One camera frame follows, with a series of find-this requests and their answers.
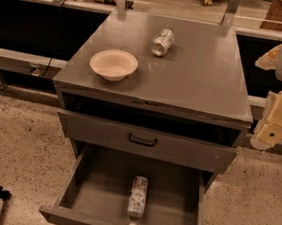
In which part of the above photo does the clear plastic water bottle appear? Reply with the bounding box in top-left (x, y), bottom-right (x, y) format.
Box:
top-left (127, 176), bottom-right (148, 225)

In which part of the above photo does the black cable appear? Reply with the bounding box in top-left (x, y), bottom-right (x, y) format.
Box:
top-left (37, 0), bottom-right (78, 81)

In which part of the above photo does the grey drawer cabinet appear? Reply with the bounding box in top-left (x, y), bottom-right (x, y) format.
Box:
top-left (37, 3), bottom-right (264, 225)

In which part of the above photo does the grey metal rail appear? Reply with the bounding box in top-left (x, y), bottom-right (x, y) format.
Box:
top-left (0, 48), bottom-right (67, 79)

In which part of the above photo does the white paper bowl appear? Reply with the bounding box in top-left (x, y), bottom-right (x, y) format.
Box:
top-left (90, 49), bottom-right (138, 82)

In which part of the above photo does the black drawer handle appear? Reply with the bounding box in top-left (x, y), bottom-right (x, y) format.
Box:
top-left (127, 132), bottom-right (158, 147)

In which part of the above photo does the open grey middle drawer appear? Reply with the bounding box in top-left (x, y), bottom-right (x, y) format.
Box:
top-left (40, 147), bottom-right (204, 225)

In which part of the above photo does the silver soda can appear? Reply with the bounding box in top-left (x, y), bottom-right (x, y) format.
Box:
top-left (151, 28), bottom-right (174, 57)

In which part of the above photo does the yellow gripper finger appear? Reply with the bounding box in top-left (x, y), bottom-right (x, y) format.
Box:
top-left (255, 45), bottom-right (281, 71)
top-left (250, 91), bottom-right (282, 151)

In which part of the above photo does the closed grey top drawer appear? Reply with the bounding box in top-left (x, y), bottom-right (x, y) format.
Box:
top-left (58, 109), bottom-right (236, 173)

